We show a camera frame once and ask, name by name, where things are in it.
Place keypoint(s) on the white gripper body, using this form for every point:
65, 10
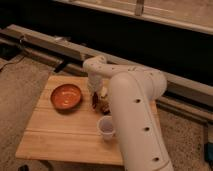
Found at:
95, 83

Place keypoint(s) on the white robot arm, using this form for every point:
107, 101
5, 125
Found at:
130, 91

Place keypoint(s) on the orange ceramic bowl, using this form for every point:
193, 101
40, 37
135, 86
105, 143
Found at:
66, 96

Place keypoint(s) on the white ceramic cup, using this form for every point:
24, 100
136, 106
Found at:
106, 128

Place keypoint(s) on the white rectangular packet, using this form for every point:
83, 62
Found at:
104, 92

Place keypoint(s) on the dark snack bar wrapper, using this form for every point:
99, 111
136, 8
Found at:
105, 108

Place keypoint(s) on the wooden table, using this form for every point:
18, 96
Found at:
71, 137

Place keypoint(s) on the metal floor rail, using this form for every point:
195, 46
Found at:
192, 90

